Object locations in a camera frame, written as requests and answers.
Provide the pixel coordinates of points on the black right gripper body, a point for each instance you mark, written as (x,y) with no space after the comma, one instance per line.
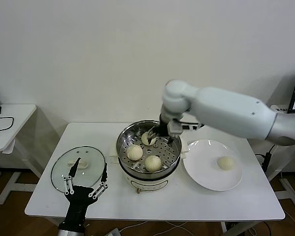
(163,127)

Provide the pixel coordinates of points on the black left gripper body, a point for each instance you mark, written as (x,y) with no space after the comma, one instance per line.
(79,199)

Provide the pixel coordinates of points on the white steamed baozi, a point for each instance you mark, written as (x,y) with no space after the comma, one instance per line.
(225,163)
(153,163)
(145,139)
(134,152)

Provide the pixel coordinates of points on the stainless steel steamer pot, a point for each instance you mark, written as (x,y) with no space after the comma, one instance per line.
(147,183)

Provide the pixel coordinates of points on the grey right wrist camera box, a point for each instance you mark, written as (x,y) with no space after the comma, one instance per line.
(175,128)

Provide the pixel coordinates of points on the perforated steel steamer basket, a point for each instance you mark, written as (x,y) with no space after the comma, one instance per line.
(167,152)

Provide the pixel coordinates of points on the small white side table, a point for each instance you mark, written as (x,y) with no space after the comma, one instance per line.
(14,115)

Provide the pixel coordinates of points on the round white plate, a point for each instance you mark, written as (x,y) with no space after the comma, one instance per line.
(206,167)

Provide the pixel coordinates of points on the white standing desk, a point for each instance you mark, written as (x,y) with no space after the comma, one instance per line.
(290,194)

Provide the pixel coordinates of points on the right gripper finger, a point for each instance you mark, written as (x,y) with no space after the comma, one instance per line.
(170,140)
(153,134)

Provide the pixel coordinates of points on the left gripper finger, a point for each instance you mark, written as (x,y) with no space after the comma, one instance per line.
(73,170)
(104,177)

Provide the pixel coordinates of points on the white printed label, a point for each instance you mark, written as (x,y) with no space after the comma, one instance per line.
(281,109)

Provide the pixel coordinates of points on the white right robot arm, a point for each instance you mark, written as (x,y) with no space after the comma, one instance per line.
(223,110)

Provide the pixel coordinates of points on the white floor power strip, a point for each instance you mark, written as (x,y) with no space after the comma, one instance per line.
(112,232)

